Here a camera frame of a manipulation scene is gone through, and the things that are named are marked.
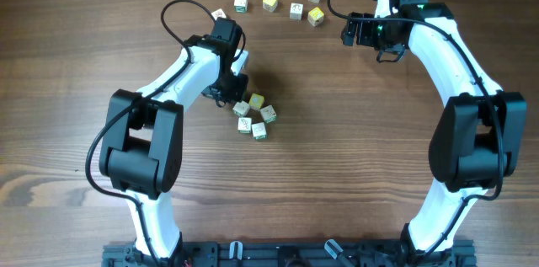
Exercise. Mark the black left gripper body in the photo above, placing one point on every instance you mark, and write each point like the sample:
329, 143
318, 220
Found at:
230, 88

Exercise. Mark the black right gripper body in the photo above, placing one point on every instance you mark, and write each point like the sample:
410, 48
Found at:
372, 33

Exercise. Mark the plain white picture block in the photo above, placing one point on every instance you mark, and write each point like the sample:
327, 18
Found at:
241, 108

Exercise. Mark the yellow top letter block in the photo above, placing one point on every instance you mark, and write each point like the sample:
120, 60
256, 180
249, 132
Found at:
256, 101

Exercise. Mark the white block green J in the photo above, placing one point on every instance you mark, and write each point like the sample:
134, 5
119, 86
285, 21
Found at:
244, 125

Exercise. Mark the white block green V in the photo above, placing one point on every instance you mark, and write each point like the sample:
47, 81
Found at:
268, 114

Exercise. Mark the white block green Z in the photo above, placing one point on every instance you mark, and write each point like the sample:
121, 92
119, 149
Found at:
259, 131

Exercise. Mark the white block red side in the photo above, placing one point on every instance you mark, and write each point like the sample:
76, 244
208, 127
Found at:
296, 10

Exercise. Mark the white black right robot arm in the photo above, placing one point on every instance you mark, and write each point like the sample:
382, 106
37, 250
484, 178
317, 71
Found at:
477, 140

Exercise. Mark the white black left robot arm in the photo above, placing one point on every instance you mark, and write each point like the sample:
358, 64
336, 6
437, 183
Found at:
141, 143

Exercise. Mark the yellow top block red mark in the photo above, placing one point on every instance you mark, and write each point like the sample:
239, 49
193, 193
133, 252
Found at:
315, 17

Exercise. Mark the white block brown drawing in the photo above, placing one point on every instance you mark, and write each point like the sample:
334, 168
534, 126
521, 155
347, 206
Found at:
219, 13

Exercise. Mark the white block green side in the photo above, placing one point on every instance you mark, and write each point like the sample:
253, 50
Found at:
241, 6

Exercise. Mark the yellow top plain block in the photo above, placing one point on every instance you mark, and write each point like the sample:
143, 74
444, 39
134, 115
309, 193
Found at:
270, 5

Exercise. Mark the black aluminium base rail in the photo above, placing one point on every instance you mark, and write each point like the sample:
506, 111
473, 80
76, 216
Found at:
364, 253

